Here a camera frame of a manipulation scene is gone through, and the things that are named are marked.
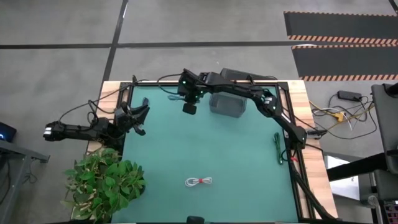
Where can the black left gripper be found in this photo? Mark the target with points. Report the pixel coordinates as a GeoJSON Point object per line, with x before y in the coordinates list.
{"type": "Point", "coordinates": [124, 117]}

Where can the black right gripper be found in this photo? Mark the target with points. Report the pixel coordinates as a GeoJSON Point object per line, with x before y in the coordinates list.
{"type": "Point", "coordinates": [188, 84]}

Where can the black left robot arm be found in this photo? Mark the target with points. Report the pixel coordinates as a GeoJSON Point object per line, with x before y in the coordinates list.
{"type": "Point", "coordinates": [77, 129]}

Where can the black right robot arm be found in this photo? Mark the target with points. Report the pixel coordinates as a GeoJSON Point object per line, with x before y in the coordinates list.
{"type": "Point", "coordinates": [280, 118]}

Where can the clear plastic bin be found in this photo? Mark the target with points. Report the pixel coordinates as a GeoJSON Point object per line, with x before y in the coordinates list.
{"type": "Point", "coordinates": [228, 105]}

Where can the black rounded case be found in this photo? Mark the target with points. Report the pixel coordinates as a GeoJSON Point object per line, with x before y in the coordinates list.
{"type": "Point", "coordinates": [236, 74]}

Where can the teal table mat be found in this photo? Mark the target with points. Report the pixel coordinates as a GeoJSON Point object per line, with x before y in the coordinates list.
{"type": "Point", "coordinates": [217, 149]}

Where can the green leafy plant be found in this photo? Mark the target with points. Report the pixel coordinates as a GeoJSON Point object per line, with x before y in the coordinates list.
{"type": "Point", "coordinates": [102, 183]}

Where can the grey metal desk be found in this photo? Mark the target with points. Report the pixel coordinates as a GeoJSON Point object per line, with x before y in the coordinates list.
{"type": "Point", "coordinates": [15, 155]}

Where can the small black box device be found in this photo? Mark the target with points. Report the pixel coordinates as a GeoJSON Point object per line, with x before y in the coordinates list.
{"type": "Point", "coordinates": [317, 133]}

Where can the black device with blue light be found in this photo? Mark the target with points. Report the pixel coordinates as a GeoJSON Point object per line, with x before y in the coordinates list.
{"type": "Point", "coordinates": [6, 132]}

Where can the black ramp with hazard stripes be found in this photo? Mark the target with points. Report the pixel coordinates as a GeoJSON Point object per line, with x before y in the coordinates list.
{"type": "Point", "coordinates": [339, 25]}
{"type": "Point", "coordinates": [342, 60]}

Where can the black power adapter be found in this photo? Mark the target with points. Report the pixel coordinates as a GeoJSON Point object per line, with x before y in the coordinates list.
{"type": "Point", "coordinates": [349, 95]}

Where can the white panel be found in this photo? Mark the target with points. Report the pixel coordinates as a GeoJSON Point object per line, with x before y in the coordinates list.
{"type": "Point", "coordinates": [342, 186]}

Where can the black metal beam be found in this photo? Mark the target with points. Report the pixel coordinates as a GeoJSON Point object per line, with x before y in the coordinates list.
{"type": "Point", "coordinates": [354, 168]}

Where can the grey chair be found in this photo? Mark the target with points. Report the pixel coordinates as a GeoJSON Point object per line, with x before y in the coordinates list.
{"type": "Point", "coordinates": [387, 124]}

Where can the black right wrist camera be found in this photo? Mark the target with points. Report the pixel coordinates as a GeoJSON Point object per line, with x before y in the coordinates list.
{"type": "Point", "coordinates": [189, 109]}

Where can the black aluminium table frame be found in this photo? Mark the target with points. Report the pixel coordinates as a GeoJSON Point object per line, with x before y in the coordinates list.
{"type": "Point", "coordinates": [281, 85]}

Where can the black table-level camera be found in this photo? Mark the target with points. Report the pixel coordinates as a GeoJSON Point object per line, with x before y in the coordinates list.
{"type": "Point", "coordinates": [195, 220]}

